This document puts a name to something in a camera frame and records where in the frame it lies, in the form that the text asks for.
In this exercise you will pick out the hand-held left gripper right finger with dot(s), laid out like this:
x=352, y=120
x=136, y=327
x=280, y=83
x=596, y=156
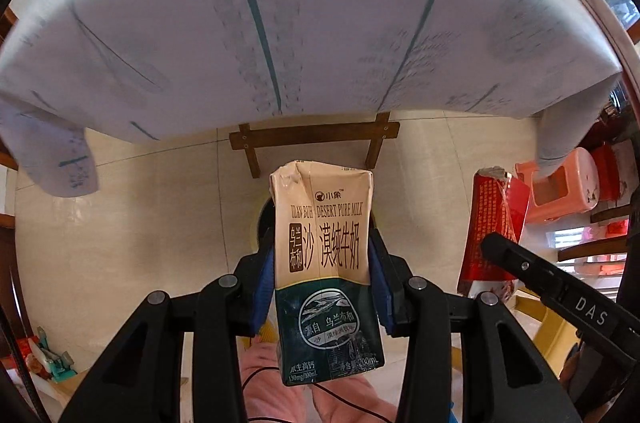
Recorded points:
x=382, y=298

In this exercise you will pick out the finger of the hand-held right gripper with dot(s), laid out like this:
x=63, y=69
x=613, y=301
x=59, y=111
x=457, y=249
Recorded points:
x=520, y=265

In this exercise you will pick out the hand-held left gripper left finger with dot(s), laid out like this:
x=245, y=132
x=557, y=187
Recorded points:
x=263, y=288

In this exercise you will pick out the red drink carton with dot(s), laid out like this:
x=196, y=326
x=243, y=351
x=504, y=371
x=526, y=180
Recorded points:
x=487, y=223

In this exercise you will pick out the beige and green milk carton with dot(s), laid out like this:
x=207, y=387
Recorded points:
x=325, y=263

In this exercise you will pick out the yellow plastic chair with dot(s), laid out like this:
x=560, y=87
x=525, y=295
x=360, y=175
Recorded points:
x=550, y=333

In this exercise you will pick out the pink plastic stool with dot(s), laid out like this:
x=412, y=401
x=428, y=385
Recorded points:
x=565, y=183

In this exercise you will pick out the person's left pink trouser leg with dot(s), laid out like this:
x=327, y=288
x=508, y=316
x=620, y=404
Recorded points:
x=270, y=393

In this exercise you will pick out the person's pink trouser leg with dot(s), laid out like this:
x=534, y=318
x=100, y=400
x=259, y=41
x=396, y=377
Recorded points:
x=270, y=393
x=350, y=403

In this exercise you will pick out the person's right pink trouser leg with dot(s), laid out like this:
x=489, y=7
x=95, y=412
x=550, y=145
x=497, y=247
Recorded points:
x=350, y=403

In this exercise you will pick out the red plastic stool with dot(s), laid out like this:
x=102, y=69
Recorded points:
x=612, y=173

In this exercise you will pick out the white printed tablecloth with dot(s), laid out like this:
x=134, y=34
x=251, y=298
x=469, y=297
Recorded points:
x=300, y=3

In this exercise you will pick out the wooden table frame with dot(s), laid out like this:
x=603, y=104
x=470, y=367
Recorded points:
x=310, y=135

